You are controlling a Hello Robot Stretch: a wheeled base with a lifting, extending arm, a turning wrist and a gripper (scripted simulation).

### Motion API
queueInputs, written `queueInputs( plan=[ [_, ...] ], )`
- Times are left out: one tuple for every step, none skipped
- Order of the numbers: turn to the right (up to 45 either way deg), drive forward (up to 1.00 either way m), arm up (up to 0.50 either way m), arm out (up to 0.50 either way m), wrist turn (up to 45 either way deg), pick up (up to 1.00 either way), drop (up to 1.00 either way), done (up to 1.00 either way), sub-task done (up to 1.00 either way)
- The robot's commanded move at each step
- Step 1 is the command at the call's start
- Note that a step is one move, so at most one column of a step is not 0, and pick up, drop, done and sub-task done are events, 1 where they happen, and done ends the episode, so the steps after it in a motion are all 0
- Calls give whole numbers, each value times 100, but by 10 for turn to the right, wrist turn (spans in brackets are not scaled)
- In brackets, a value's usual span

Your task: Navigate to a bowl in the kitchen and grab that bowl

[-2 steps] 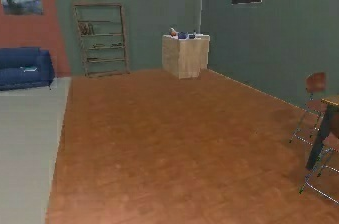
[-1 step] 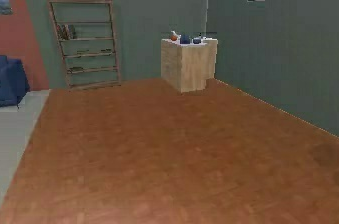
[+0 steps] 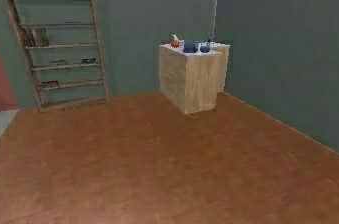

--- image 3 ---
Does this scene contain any pale wooden cabinet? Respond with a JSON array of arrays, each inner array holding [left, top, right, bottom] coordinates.
[[158, 41, 231, 115]]

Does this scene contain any row of books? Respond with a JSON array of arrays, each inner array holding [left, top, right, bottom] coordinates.
[[19, 27, 51, 48]]

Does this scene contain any orange and white object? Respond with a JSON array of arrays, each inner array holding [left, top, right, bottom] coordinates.
[[170, 33, 182, 48]]

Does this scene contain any large blue pot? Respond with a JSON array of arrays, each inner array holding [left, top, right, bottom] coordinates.
[[182, 40, 199, 54]]

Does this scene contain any brown wooden open shelf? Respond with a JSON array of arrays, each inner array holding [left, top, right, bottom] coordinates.
[[4, 0, 110, 113]]

